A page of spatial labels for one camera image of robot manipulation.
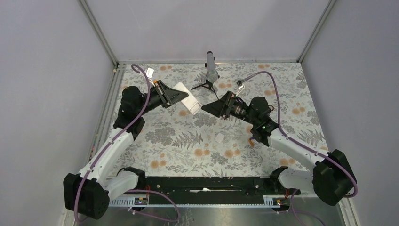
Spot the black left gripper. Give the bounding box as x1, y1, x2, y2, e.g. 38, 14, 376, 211
137, 80, 189, 116

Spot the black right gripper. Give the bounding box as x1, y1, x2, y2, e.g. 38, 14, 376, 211
201, 91, 258, 126

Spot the white air conditioner remote control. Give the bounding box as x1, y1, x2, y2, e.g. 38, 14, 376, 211
173, 82, 202, 115

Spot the white remote battery cover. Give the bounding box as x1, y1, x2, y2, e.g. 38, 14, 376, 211
215, 133, 224, 143

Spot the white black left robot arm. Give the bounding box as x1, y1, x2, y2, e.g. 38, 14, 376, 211
63, 81, 192, 222

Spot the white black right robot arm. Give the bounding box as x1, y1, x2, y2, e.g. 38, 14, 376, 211
201, 91, 357, 206

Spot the floral patterned table mat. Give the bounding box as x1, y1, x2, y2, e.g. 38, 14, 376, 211
110, 63, 327, 177

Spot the orange battery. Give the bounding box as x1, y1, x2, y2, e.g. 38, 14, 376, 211
248, 139, 254, 147

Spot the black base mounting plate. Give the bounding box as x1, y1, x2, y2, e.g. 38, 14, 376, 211
135, 177, 294, 205

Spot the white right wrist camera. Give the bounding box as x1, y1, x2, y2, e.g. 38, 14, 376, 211
236, 79, 247, 96

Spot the aluminium frame rail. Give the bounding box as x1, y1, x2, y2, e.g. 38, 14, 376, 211
78, 0, 119, 68

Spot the slotted grey cable duct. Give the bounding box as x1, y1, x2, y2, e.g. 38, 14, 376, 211
109, 195, 290, 209

